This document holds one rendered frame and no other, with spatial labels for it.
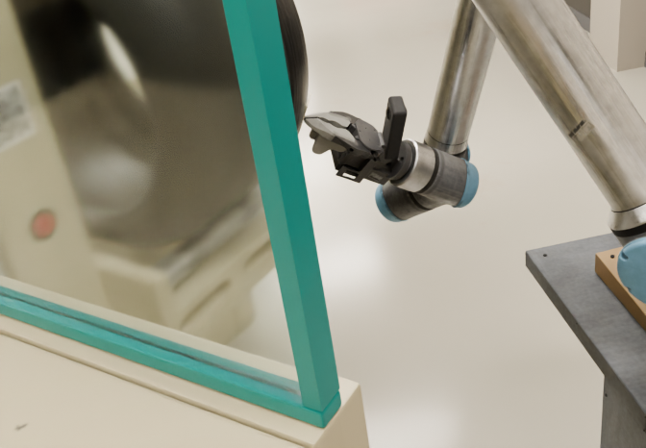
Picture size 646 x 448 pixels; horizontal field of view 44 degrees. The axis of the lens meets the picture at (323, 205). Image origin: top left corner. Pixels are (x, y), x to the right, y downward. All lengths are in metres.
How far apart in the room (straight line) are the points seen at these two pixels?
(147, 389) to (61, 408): 0.05
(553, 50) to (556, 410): 1.22
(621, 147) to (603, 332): 0.40
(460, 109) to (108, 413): 1.18
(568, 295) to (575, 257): 0.13
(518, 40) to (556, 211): 1.84
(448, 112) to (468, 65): 0.11
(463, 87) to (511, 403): 1.01
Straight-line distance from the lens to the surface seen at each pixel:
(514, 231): 2.90
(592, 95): 1.24
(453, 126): 1.57
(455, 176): 1.46
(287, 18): 1.18
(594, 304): 1.59
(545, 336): 2.44
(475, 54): 1.48
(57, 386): 0.49
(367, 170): 1.39
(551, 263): 1.69
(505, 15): 1.22
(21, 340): 0.55
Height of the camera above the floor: 1.57
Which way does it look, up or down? 30 degrees down
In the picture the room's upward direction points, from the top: 9 degrees counter-clockwise
